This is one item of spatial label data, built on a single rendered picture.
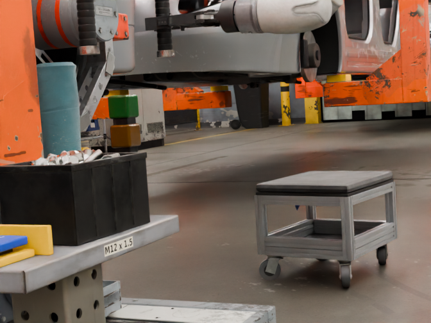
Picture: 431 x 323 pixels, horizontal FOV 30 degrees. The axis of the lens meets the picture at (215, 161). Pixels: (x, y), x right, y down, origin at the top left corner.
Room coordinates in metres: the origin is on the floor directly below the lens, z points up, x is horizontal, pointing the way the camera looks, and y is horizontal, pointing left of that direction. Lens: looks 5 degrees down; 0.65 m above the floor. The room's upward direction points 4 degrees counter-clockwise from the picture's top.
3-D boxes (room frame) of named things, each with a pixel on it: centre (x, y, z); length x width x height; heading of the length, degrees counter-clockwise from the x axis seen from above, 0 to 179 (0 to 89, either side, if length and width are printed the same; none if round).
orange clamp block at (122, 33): (2.20, 0.26, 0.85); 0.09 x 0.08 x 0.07; 156
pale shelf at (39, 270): (1.20, 0.23, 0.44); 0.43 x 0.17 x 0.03; 156
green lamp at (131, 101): (1.38, 0.15, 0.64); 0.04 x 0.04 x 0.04; 66
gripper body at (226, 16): (1.90, -0.04, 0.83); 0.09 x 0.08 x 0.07; 66
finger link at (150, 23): (1.95, 0.12, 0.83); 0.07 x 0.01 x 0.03; 66
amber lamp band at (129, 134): (1.38, 0.15, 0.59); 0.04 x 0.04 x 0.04; 66
